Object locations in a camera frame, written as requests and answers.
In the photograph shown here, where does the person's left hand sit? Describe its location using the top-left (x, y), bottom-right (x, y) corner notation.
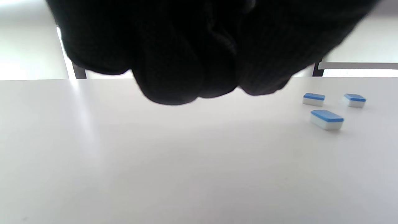
top-left (47, 0), bottom-right (378, 105)

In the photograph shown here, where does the single blue mahjong tile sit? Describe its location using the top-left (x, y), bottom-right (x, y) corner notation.
top-left (342, 93), bottom-right (366, 109)
top-left (310, 110), bottom-right (344, 130)
top-left (303, 93), bottom-right (326, 107)

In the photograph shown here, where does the wide white roller blind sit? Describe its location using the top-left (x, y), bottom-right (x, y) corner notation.
top-left (86, 64), bottom-right (314, 79)

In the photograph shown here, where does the grey roller blind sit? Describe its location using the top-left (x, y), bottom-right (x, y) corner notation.
top-left (317, 0), bottom-right (398, 69)
top-left (0, 0), bottom-right (69, 81)

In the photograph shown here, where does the black window frame post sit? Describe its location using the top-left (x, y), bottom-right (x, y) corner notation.
top-left (72, 61), bottom-right (87, 79)
top-left (312, 61), bottom-right (324, 77)

